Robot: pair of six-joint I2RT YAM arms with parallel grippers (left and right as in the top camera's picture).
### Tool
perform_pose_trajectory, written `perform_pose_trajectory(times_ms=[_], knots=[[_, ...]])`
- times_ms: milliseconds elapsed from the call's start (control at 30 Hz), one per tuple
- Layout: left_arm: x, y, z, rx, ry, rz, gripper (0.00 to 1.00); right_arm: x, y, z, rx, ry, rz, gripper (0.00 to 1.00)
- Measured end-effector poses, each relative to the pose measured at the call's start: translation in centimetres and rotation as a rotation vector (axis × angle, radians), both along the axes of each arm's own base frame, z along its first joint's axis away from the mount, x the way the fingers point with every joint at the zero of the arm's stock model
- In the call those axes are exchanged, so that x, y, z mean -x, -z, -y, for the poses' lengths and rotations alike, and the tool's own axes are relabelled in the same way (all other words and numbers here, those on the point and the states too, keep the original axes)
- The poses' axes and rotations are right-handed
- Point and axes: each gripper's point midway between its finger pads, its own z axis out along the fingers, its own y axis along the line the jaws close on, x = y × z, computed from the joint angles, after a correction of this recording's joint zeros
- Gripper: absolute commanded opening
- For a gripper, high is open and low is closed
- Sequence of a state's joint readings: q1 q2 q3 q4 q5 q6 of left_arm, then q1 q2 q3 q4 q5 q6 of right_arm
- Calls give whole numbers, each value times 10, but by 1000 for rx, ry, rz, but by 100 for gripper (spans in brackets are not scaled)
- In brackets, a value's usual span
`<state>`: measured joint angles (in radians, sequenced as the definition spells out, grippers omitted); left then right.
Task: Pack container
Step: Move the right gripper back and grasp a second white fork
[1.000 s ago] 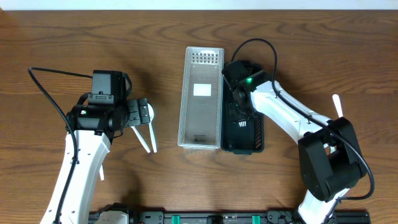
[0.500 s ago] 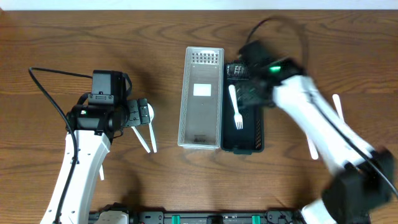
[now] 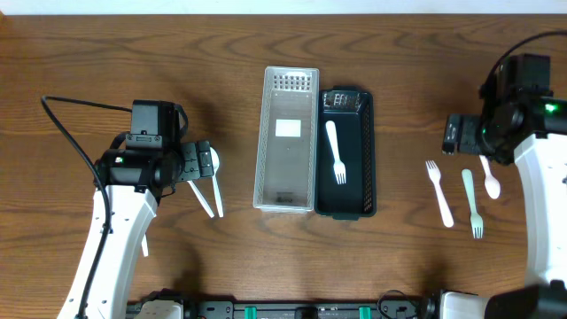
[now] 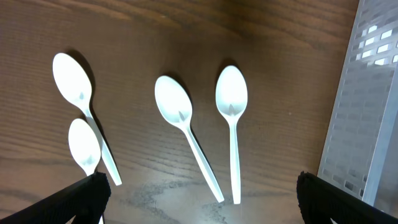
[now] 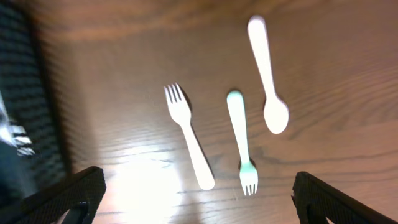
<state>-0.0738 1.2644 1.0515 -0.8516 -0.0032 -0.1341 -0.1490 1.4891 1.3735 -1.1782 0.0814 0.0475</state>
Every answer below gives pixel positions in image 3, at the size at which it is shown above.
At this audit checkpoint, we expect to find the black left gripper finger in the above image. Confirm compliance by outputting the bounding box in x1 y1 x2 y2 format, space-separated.
197 140 214 178
180 143 200 181

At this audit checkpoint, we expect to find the white plastic fork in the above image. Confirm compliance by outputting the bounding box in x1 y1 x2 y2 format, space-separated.
425 160 454 228
325 121 346 185

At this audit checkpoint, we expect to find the pale green plastic fork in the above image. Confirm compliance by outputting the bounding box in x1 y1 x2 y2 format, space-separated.
462 169 484 239

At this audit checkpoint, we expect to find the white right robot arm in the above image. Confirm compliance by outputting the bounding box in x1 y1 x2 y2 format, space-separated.
424 94 566 318

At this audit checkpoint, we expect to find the white spoon under left arm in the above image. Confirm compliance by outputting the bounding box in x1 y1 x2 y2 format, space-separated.
141 234 149 257

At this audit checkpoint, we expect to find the white spoon near basket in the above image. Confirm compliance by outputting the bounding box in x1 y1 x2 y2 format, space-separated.
210 147 224 218

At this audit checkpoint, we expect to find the clear perforated plastic basket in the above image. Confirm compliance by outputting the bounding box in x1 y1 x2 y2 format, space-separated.
252 66 320 214

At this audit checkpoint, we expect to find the dark green plastic basket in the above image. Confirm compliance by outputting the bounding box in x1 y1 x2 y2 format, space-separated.
315 86 377 221

